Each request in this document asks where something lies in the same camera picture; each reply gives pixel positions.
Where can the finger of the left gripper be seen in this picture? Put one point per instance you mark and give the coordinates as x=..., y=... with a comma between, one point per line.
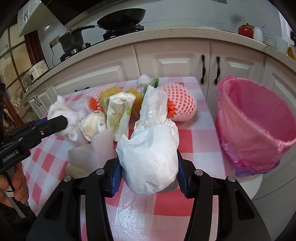
x=39, y=122
x=51, y=126

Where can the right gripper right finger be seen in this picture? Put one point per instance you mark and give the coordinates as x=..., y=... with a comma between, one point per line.
x=182, y=175

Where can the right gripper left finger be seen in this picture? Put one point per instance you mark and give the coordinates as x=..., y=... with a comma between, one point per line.
x=115, y=179

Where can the white foam block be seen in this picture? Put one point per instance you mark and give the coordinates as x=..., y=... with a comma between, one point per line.
x=95, y=154

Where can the white tissue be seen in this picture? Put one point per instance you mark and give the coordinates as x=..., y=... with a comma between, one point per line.
x=59, y=108

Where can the white plastic bag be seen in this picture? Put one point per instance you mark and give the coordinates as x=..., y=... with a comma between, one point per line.
x=149, y=157

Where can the white printed paper cup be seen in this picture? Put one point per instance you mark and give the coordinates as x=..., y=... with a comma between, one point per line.
x=93, y=124

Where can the pink foam net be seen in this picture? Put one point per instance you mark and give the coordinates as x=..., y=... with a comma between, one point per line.
x=93, y=102
x=181, y=104

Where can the white green paper bag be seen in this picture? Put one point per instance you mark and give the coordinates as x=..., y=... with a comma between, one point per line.
x=118, y=118

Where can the pink lined trash bin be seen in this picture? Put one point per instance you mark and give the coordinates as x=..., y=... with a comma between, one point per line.
x=255, y=126

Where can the left hand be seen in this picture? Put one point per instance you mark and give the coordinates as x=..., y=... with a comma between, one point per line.
x=19, y=182

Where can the yellow sponge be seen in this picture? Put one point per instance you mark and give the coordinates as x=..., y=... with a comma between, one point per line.
x=131, y=97

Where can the black saucepan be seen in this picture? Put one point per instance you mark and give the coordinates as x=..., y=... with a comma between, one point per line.
x=73, y=39

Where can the black gas stove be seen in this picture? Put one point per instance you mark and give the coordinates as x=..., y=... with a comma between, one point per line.
x=106, y=36

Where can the black wok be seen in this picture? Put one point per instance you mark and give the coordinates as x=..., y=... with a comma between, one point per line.
x=121, y=19

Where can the white ceramic jar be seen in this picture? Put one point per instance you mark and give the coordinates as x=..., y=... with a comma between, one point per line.
x=258, y=34

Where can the red pot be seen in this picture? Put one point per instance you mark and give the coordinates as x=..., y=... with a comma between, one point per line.
x=246, y=30

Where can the white mug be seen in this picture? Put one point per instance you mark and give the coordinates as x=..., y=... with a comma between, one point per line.
x=279, y=43

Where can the black cabinet handle left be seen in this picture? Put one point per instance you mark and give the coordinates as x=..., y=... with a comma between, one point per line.
x=203, y=69

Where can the black cabinet handle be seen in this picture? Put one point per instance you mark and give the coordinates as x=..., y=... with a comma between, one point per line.
x=218, y=70
x=203, y=69

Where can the black cabinet handle right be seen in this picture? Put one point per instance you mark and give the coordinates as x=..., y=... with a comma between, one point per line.
x=218, y=70

